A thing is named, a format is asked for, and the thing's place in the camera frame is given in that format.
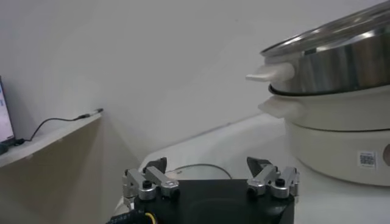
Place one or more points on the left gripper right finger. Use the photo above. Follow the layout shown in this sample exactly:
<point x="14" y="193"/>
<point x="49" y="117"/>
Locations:
<point x="265" y="176"/>

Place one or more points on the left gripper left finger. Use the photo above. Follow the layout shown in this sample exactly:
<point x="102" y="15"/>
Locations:
<point x="158" y="178"/>

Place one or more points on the stainless steel steamer basket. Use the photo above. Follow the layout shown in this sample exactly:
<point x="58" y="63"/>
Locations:
<point x="335" y="70"/>

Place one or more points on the round glass pot lid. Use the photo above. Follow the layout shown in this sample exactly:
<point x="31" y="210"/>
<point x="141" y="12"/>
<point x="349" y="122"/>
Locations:
<point x="198" y="173"/>

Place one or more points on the cream electric cooking pot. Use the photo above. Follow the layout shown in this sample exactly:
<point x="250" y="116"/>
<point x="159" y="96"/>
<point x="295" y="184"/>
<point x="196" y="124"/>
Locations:
<point x="329" y="146"/>

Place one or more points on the white side desk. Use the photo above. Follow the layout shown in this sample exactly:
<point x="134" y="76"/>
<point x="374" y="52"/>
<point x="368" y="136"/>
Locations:
<point x="45" y="141"/>

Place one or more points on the black laptop screen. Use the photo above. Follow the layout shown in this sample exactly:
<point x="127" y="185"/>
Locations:
<point x="5" y="121"/>

